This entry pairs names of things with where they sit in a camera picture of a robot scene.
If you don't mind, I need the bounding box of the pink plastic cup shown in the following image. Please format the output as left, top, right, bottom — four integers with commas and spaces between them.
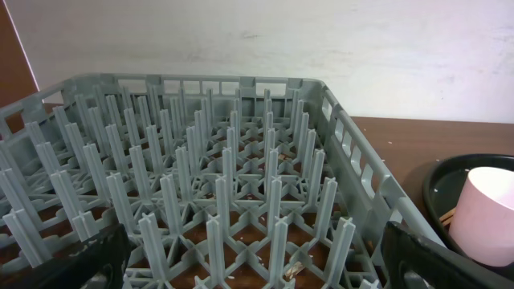
449, 167, 513, 267

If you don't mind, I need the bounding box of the round black serving tray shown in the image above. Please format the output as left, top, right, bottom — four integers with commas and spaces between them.
422, 154, 513, 280

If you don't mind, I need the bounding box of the grey plastic dishwasher rack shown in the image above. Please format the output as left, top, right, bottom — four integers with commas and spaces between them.
1, 74, 438, 288

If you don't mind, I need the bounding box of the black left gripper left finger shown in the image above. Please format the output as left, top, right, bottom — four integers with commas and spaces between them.
1, 224, 131, 289

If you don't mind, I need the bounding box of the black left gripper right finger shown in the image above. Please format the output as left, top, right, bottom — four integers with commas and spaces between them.
381, 222, 513, 288

